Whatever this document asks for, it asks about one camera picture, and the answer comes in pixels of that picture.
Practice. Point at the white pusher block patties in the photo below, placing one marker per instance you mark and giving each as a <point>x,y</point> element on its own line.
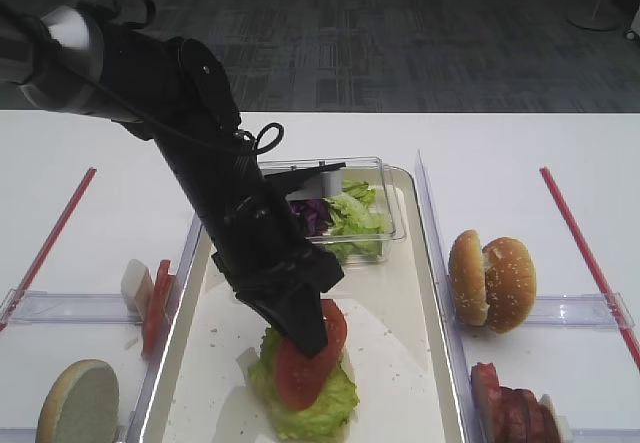
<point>557,415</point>

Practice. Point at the upper right clear rail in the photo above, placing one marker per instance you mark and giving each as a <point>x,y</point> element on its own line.
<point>601,311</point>

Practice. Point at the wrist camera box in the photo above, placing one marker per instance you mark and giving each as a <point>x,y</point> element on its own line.
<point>306,180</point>

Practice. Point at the green lettuce in container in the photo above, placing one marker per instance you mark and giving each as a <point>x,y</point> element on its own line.
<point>353,214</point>

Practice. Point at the bottom bun on tray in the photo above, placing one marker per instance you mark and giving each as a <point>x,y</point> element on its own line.
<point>251,355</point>

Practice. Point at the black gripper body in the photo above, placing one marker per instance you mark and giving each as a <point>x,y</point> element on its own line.
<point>260,248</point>

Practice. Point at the remaining tomato slice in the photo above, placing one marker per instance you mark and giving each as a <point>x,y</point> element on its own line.
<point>156,309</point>

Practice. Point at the bun half right rack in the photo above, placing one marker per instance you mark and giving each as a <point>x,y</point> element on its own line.
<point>467,279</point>

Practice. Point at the purple cabbage leaves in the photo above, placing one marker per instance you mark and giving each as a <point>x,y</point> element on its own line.
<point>312,216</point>

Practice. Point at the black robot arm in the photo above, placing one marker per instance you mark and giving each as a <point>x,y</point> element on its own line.
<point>82,60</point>

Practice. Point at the lower right clear rail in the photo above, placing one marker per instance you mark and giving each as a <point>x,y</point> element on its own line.
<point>595,435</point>

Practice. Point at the clear plastic salad container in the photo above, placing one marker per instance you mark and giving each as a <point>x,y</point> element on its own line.
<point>378,174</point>

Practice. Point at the sesame bun top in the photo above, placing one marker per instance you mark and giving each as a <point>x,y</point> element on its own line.
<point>511,285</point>

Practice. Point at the clear rail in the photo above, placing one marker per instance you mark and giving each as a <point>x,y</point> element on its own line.
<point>601,311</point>
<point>595,435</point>
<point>39,307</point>

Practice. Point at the right red strip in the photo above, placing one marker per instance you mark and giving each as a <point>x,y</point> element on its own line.
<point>598,276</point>

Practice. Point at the left red strip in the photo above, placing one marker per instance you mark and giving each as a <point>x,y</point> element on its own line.
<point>50,243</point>

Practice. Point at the green lettuce leaf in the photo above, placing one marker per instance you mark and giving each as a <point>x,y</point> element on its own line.
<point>325,420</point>

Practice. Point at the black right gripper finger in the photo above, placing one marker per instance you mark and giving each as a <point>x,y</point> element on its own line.
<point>296,313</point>

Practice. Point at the right clear long divider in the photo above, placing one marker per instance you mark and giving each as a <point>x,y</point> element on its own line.
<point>466,423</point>

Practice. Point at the red strip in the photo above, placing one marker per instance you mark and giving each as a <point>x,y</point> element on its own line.
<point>50,243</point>
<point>598,276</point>

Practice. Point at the white pusher block tomato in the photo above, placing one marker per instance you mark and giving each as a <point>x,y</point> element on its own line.
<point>137,287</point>

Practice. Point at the bun half rack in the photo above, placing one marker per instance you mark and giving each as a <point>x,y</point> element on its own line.
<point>467,279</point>
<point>82,405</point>

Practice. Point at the bun half left rack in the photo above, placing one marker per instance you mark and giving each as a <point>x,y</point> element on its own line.
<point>82,405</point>

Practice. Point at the upper left clear rail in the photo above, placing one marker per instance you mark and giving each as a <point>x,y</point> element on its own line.
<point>39,307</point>

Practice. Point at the white metal tray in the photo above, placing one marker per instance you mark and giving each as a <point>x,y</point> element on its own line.
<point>394,344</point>

